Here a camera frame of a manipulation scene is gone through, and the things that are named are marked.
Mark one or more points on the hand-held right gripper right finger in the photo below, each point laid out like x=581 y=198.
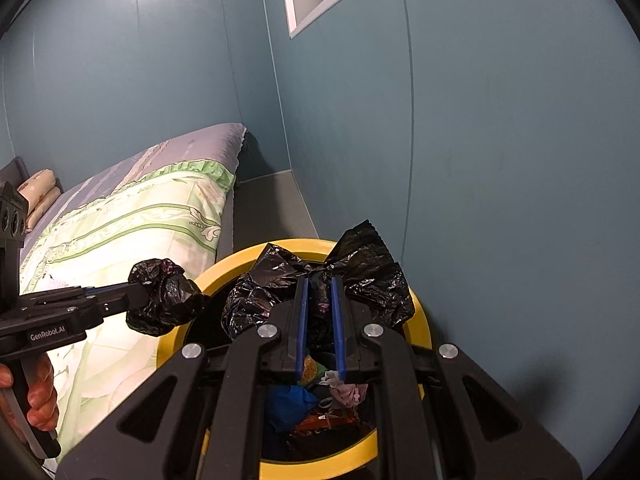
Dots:
x=339 y=330

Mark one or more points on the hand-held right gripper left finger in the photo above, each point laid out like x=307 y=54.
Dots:
x=301 y=330

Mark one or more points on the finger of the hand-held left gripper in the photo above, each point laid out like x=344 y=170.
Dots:
x=120 y=306
x=110 y=289

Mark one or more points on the colourful snack wrapper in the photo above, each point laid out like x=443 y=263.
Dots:
x=312 y=367

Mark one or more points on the white tissue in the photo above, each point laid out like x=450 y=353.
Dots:
x=330 y=377

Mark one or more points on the pink tissue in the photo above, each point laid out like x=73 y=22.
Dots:
x=347 y=395

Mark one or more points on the blue plastic bag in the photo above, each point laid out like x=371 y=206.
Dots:
x=290 y=402

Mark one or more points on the black plastic bin bag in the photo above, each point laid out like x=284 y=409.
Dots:
x=370 y=260

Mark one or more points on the orange plastic wrapper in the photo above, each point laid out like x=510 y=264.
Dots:
x=320 y=422

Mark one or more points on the yellow rimmed brown bin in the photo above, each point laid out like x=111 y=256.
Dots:
x=220 y=270

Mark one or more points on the person's left hand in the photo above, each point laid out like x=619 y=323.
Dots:
x=45 y=400

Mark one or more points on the green floral quilt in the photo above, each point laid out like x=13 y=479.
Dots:
x=150 y=210

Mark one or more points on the beige folded pillows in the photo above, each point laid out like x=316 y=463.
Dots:
x=37 y=190

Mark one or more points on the grey bed headboard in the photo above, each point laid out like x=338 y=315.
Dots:
x=12 y=167

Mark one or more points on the grey striped bed sheet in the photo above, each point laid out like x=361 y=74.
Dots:
x=210 y=140

